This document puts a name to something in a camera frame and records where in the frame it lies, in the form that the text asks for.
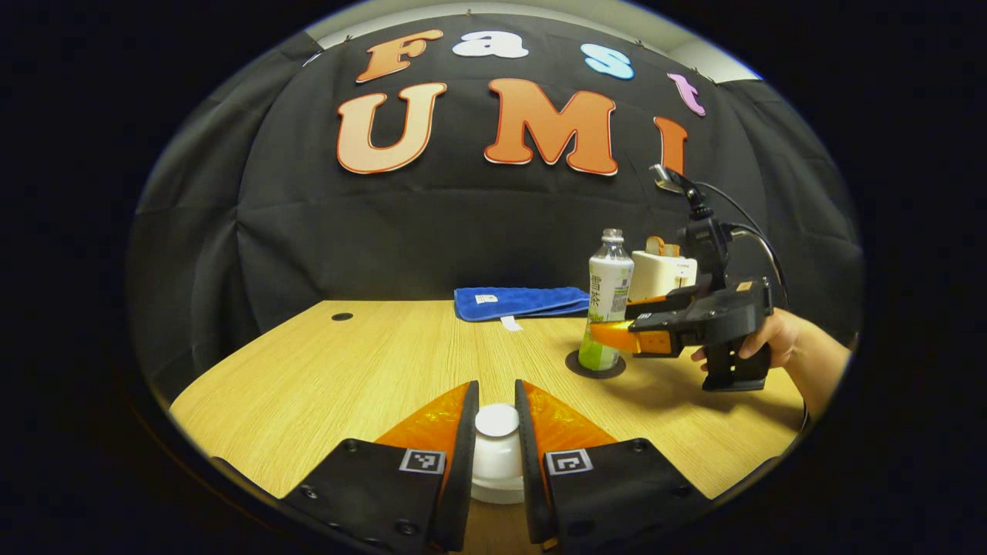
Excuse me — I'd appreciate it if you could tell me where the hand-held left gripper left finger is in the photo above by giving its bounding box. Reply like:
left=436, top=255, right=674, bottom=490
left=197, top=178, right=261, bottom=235
left=281, top=380, right=480, bottom=552

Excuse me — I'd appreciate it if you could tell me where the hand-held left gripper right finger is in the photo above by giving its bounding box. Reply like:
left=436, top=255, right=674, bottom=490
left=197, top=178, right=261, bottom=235
left=514, top=378, right=714, bottom=552

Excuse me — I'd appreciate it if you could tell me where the dark round coaster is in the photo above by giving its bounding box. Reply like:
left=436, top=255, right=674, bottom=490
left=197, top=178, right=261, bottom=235
left=565, top=349, right=627, bottom=379

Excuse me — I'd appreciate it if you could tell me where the clear water bottle green label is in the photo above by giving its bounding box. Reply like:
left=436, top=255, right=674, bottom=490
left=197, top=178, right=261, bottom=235
left=578, top=228, right=635, bottom=372

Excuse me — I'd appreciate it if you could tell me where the blue towel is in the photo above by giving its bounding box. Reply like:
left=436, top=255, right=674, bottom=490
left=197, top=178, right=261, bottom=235
left=453, top=287, right=591, bottom=332

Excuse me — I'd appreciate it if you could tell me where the black backdrop cloth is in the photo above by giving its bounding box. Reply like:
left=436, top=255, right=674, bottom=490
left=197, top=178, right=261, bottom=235
left=127, top=12, right=864, bottom=402

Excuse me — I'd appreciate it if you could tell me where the black cable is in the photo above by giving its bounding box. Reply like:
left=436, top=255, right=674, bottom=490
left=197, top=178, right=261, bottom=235
left=694, top=181, right=789, bottom=308

